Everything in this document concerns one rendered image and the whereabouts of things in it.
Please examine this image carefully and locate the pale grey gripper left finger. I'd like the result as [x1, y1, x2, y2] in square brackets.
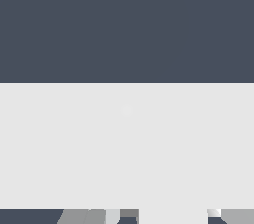
[56, 208, 140, 224]

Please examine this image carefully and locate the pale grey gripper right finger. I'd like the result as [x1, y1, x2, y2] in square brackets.
[207, 208, 254, 224]

